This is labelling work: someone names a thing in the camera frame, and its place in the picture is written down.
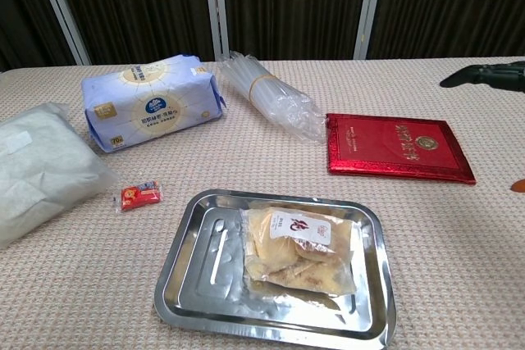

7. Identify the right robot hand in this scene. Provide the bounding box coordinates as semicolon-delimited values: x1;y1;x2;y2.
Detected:
440;61;525;193

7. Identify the clear snack bag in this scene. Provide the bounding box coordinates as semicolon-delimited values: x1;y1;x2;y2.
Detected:
239;206;362;297

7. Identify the stainless steel tray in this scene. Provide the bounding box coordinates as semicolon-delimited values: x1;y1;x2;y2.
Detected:
153;189;398;350

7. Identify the red certificate book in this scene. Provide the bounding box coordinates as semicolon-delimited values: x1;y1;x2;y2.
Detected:
326;112;477;186

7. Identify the beige woven tablecloth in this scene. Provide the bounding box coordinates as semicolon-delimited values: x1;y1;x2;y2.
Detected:
0;56;525;350

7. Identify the dark pleated curtain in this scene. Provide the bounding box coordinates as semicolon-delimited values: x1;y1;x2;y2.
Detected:
0;0;525;73

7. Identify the clear plastic straw bundle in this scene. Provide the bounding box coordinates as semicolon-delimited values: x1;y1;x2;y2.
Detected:
217;50;329;144

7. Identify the yellow rubber band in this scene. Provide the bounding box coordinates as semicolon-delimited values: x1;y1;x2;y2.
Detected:
247;72;279;102

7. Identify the blue tissue pack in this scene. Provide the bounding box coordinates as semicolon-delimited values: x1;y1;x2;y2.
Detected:
80;53;227;155

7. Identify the small red candy packet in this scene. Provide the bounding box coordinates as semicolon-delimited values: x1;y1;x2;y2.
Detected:
113;180;165;215

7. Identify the white translucent plastic bag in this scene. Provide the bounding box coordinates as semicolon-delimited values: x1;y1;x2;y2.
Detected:
0;102;120;249

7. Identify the white partition frame post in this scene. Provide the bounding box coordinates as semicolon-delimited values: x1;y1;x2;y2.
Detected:
203;0;230;63
353;0;390;61
31;0;92;66

